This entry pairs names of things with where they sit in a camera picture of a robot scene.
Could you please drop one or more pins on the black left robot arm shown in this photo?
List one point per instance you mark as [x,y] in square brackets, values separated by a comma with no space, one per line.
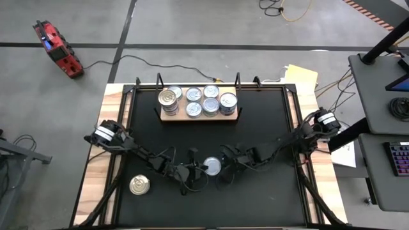
[143,153]

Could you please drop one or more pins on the yellow paper pad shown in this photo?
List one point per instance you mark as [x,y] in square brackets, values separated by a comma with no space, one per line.
[302,76]

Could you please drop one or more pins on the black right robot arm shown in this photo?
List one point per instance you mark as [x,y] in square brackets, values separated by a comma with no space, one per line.
[287,140]

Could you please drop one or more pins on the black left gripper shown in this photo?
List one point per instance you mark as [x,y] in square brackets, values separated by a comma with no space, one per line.
[190,172]

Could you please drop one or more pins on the black aluminium rig frame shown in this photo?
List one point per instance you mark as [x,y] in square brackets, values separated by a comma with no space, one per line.
[271,87]

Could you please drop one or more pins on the wooden shelf with black frame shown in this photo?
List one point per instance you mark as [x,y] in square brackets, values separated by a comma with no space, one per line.
[182,119]

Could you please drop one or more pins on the grey metal stand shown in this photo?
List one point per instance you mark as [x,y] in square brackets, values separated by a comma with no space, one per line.
[19,152]

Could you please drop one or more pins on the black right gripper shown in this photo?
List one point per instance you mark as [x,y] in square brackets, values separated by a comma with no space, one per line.
[238,158]

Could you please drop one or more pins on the blue screen tablet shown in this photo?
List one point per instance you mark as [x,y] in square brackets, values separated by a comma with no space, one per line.
[401,84]

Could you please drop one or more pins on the teal tuna can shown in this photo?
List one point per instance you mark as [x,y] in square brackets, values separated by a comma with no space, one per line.
[178,91]

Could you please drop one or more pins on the white paper sheet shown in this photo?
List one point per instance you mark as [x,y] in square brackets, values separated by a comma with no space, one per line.
[345,156]

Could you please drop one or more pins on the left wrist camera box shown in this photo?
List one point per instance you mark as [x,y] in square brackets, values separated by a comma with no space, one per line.
[193,154]

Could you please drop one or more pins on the backlit keyboard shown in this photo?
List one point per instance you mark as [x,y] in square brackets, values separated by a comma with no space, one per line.
[397,159]

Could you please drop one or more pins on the grey side desk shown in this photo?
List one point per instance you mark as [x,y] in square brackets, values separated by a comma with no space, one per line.
[374,179]
[370,96]

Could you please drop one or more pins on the black diagonal stand pole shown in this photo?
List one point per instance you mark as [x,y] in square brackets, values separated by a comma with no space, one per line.
[350,135]
[386,40]

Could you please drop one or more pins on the light blue tuna can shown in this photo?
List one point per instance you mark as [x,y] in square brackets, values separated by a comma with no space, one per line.
[194,109]

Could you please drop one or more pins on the black table mat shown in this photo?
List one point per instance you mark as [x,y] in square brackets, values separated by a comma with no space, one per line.
[223,204]

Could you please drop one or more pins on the orange striped floor strip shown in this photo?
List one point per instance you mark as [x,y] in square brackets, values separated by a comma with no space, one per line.
[367,13]

